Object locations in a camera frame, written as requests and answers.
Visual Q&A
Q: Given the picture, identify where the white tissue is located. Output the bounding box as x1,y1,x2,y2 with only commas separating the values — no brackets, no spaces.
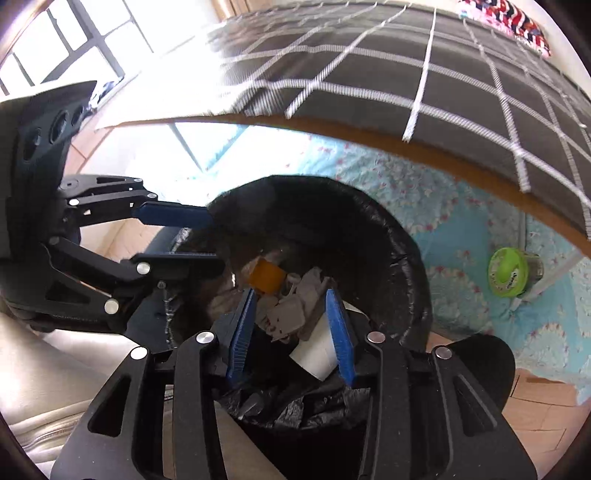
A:
295,267,335,342

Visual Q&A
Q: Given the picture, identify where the blue floral bed sheet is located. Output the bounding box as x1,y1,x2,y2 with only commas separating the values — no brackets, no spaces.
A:
175,122,591,407

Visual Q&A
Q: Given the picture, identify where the window with dark frame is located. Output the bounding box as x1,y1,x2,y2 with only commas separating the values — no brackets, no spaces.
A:
0,0,158,97

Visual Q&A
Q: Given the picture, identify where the green lidded jar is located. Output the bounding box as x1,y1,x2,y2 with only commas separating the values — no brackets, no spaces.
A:
488,247,546,298

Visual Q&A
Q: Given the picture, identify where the white toilet paper roll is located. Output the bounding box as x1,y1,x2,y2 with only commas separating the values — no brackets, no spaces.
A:
289,300,370,381

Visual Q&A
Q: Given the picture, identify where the beige leather cushion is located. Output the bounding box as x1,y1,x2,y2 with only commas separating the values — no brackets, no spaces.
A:
0,314,176,467

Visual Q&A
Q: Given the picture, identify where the orange plastic cap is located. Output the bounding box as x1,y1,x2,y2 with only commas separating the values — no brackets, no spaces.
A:
248,257,284,295

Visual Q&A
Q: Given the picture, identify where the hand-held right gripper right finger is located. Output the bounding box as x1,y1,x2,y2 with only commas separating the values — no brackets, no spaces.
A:
324,288,539,480

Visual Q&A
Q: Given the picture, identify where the black lined trash bin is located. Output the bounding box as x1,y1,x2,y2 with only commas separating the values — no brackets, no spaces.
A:
161,174,434,480

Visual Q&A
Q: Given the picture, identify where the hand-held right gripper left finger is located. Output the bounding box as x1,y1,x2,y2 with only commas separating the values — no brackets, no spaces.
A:
50,288,257,480

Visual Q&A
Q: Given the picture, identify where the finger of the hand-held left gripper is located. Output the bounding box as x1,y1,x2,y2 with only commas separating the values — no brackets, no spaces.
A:
45,236,227,325
58,174,214,228

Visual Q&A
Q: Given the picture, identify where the black white-grid mat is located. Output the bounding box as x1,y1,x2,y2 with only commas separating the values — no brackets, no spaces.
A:
95,0,591,241

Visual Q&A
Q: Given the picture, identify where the striped folded quilt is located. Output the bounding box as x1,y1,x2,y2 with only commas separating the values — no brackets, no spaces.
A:
455,0,552,58

